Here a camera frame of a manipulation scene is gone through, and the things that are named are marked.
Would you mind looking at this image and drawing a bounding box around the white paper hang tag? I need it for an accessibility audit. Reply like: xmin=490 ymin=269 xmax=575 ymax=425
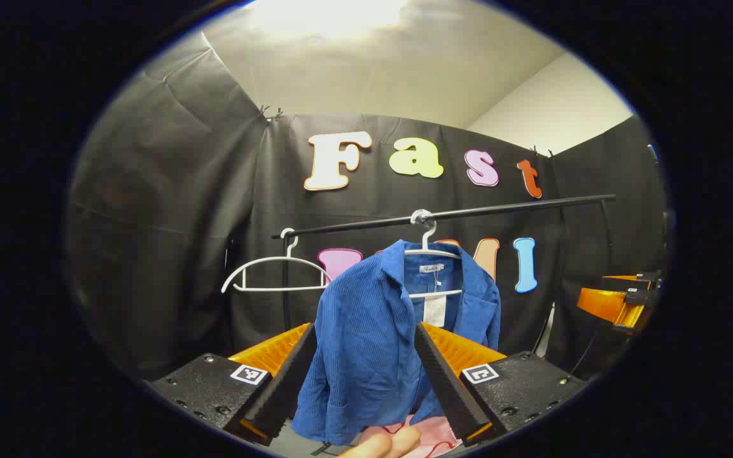
xmin=424 ymin=295 xmax=447 ymax=328

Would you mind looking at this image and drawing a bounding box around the blue corduroy jacket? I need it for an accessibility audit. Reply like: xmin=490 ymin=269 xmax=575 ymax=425
xmin=290 ymin=239 xmax=502 ymax=446

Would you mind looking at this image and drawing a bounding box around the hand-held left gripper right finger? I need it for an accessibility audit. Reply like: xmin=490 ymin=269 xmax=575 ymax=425
xmin=414 ymin=321 xmax=588 ymax=448

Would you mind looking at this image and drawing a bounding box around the white plastic clothes hanger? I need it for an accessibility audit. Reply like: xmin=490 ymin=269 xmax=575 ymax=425
xmin=221 ymin=228 xmax=333 ymax=295

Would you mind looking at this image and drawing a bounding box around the white hanger with flat bar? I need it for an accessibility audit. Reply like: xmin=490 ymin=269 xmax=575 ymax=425
xmin=403 ymin=219 xmax=464 ymax=300

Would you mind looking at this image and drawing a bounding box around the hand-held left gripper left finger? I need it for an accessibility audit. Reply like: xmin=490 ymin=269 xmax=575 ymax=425
xmin=149 ymin=322 xmax=318 ymax=447

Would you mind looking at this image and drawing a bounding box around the black clothes rack rail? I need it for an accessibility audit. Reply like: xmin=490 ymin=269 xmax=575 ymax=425
xmin=271 ymin=194 xmax=617 ymax=331

